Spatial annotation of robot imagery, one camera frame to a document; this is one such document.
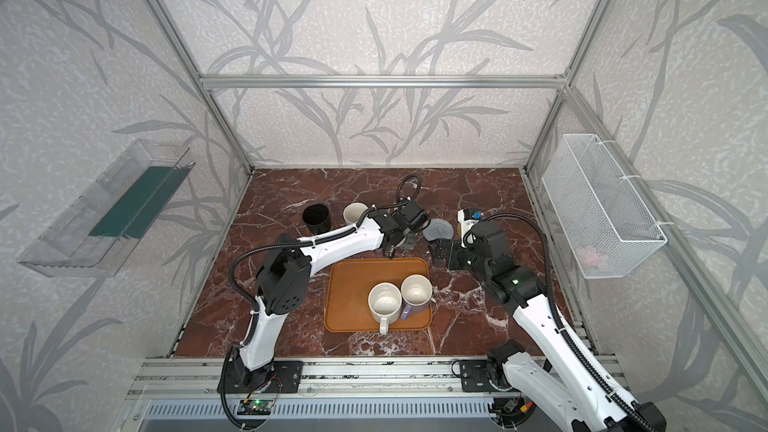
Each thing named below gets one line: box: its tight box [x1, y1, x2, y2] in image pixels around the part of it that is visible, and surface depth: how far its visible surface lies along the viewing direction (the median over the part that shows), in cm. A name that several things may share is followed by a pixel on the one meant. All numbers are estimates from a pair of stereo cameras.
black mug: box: [302, 204, 332, 235], surface depth 95 cm
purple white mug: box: [400, 274, 433, 321], surface depth 84 cm
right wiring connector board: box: [492, 397, 535, 417], surface depth 75 cm
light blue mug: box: [342, 202, 369, 225], surface depth 96 cm
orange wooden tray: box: [324, 258, 433, 332], surface depth 86 cm
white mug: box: [368, 282, 403, 336], surface depth 81 cm
